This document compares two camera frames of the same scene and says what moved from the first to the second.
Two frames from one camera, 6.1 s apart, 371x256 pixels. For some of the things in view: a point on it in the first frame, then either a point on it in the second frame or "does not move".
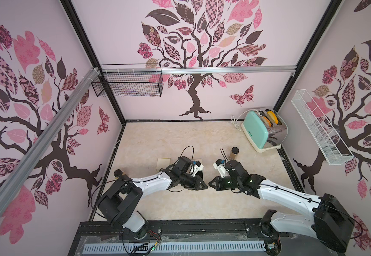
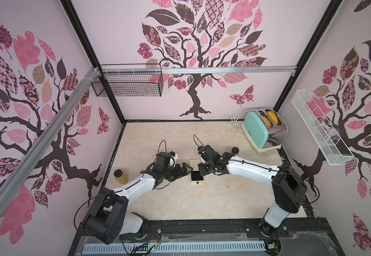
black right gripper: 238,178 -> 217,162
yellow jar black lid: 117,173 does not move
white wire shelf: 334,150 does not move
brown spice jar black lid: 235,150 does not move
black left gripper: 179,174 -> 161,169
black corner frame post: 74,17 does not move
